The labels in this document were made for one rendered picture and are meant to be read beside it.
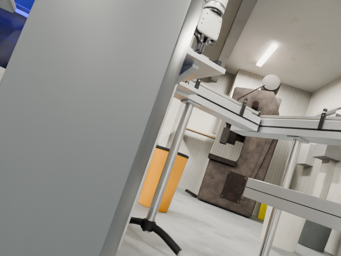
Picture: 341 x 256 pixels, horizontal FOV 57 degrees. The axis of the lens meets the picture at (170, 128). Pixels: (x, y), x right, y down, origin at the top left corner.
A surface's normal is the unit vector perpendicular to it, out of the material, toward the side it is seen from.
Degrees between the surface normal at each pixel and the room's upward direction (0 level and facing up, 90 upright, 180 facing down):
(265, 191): 90
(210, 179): 90
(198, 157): 90
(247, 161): 90
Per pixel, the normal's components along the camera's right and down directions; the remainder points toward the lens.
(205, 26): 0.40, 0.07
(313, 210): -0.83, -0.34
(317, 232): -0.15, -0.08
